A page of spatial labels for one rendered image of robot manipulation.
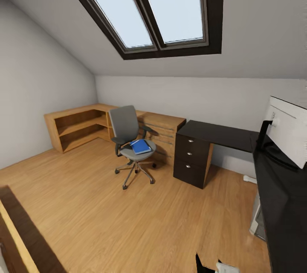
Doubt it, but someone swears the swivel chair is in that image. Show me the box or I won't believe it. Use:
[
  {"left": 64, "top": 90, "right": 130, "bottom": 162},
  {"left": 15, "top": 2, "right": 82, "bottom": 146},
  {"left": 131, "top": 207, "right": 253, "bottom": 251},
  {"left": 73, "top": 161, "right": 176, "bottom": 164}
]
[{"left": 109, "top": 105, "right": 156, "bottom": 189}]

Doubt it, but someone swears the monitor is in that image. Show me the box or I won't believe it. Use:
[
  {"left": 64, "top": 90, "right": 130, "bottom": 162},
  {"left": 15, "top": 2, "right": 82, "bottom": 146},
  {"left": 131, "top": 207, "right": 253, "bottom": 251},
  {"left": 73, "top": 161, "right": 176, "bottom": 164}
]
[{"left": 255, "top": 96, "right": 307, "bottom": 170}]

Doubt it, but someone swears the folder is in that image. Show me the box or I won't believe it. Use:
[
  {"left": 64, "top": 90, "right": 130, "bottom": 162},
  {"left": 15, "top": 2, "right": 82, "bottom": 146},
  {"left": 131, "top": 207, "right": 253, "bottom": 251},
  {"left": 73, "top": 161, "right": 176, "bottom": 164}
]
[{"left": 130, "top": 139, "right": 151, "bottom": 155}]

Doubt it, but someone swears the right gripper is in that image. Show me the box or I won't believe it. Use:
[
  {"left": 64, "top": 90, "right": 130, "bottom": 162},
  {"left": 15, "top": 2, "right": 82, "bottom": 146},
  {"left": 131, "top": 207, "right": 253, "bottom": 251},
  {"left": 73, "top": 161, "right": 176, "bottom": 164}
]
[{"left": 196, "top": 254, "right": 215, "bottom": 273}]

